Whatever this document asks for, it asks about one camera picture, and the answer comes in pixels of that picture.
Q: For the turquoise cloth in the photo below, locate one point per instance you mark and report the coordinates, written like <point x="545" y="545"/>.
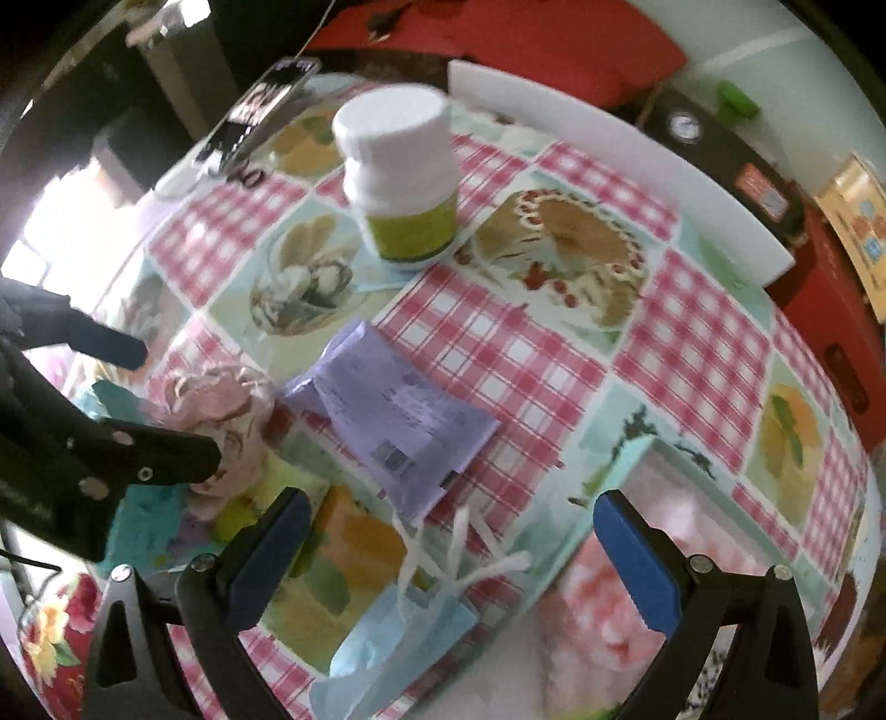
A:
<point x="149" y="519"/>

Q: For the leopard print scrunchie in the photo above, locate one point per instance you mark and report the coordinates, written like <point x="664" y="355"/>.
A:
<point x="702" y="685"/>

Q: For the black smartphone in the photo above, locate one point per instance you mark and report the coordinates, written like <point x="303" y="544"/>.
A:
<point x="263" y="104"/>

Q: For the purple packet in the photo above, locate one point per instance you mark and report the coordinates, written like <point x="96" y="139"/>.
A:
<point x="394" y="415"/>

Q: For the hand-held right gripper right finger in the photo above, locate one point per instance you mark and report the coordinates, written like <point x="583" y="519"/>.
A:
<point x="637" y="561"/>

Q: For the white board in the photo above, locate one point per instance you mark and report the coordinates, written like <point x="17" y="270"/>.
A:
<point x="623" y="159"/>

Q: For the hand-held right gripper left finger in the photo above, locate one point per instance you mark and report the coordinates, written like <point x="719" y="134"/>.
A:
<point x="266" y="554"/>

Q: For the red bag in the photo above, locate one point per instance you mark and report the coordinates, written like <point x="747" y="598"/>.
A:
<point x="540" y="41"/>

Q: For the white bottle with green label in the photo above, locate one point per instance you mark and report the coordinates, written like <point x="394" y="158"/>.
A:
<point x="401" y="173"/>

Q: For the green dumbbell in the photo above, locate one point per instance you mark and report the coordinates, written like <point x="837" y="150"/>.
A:
<point x="737" y="100"/>

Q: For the yellow-green cloth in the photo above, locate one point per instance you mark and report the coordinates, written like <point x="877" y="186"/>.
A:
<point x="277" y="478"/>

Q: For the black case with gauge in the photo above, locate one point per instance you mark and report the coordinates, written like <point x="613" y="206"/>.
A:
<point x="734" y="166"/>

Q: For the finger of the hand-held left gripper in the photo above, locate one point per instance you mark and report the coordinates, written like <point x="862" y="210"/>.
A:
<point x="111" y="346"/>
<point x="173" y="457"/>

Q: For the pink fabric flower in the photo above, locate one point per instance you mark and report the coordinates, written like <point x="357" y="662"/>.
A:
<point x="221" y="415"/>

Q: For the printed checkered tablecloth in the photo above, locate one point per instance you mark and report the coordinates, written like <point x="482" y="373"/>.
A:
<point x="692" y="346"/>

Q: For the blue face mask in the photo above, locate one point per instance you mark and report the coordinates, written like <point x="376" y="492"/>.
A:
<point x="387" y="644"/>

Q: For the red cardboard box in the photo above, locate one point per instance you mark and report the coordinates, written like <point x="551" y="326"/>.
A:
<point x="824" y="298"/>

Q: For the floral cloth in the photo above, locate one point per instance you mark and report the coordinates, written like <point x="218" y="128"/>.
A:
<point x="55" y="630"/>

